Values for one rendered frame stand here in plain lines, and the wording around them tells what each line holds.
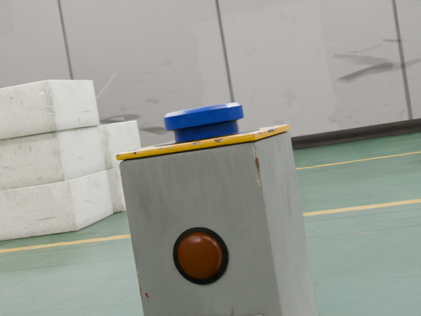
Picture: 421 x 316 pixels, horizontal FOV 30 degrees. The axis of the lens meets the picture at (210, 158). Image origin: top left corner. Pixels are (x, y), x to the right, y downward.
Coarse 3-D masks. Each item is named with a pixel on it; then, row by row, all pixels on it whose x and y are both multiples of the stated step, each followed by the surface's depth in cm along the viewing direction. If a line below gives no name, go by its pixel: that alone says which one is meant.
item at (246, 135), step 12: (240, 132) 37; (252, 132) 36; (264, 132) 37; (276, 132) 39; (168, 144) 38; (180, 144) 36; (192, 144) 36; (204, 144) 36; (216, 144) 36; (120, 156) 37; (132, 156) 37; (144, 156) 37
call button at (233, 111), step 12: (192, 108) 38; (204, 108) 38; (216, 108) 38; (228, 108) 38; (240, 108) 39; (168, 120) 38; (180, 120) 38; (192, 120) 37; (204, 120) 37; (216, 120) 38; (228, 120) 38; (180, 132) 38; (192, 132) 38; (204, 132) 38; (216, 132) 38; (228, 132) 38
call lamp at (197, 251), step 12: (192, 240) 36; (204, 240) 36; (180, 252) 36; (192, 252) 36; (204, 252) 36; (216, 252) 36; (180, 264) 37; (192, 264) 36; (204, 264) 36; (216, 264) 36; (192, 276) 36; (204, 276) 36
